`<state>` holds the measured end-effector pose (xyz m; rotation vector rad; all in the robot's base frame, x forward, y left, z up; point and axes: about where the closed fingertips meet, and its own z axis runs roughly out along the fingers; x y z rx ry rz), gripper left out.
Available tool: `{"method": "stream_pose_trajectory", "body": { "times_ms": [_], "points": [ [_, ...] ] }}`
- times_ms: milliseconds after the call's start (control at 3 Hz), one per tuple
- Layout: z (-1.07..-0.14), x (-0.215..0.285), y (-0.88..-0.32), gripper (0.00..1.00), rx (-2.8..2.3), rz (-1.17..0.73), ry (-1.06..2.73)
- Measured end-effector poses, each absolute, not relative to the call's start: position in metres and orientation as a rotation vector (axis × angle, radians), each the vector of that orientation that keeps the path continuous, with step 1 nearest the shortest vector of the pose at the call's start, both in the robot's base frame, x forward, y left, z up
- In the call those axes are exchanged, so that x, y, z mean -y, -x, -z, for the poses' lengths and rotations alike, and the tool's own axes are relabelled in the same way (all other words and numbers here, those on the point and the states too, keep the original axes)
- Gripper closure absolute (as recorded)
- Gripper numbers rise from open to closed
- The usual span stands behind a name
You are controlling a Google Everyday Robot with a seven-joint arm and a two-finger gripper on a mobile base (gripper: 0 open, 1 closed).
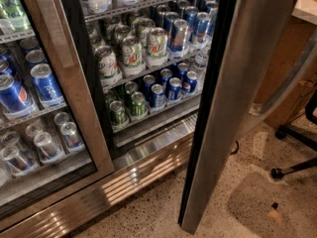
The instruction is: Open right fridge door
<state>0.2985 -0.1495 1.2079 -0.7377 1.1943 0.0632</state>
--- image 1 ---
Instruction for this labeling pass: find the fridge glass door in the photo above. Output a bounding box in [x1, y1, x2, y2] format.
[177, 0, 317, 236]
[0, 0, 117, 231]

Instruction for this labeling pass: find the stainless fridge base grille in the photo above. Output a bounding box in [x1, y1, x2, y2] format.
[0, 113, 197, 238]

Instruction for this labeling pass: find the blue can lower shelf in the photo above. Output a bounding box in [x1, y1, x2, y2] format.
[150, 84, 165, 111]

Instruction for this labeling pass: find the green can lower shelf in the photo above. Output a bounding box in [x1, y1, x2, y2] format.
[130, 91, 148, 120]

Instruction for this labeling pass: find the leftmost green can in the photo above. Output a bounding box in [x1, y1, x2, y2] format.
[110, 100, 129, 129]

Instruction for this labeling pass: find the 7up can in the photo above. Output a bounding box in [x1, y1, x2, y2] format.
[122, 36, 145, 75]
[95, 46, 122, 86]
[146, 28, 167, 66]

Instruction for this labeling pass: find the leftmost 7up can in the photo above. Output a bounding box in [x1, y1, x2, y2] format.
[95, 46, 122, 86]

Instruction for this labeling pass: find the clear water bottle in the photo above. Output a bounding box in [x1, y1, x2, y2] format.
[193, 54, 208, 79]

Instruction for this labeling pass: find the front 7up can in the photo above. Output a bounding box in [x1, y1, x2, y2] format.
[122, 36, 145, 75]

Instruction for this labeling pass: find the silver blue energy can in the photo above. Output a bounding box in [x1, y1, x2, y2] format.
[169, 19, 188, 55]

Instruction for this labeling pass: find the front blue pepsi can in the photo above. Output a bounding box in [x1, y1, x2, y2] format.
[31, 63, 64, 108]

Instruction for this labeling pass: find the blue pepsi can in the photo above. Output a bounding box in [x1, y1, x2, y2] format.
[0, 74, 36, 120]
[31, 63, 64, 108]

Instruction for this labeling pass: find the silver can bottom left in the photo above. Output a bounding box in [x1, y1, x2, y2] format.
[34, 132, 64, 164]

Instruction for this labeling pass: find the black office chair base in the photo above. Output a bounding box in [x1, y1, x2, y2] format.
[270, 89, 317, 180]

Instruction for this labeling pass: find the wooden cabinet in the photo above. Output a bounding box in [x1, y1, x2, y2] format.
[255, 17, 316, 129]

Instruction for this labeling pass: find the left blue pepsi can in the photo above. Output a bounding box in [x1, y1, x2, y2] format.
[0, 74, 36, 120]

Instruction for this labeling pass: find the black power cable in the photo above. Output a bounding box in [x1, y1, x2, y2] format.
[230, 140, 240, 156]

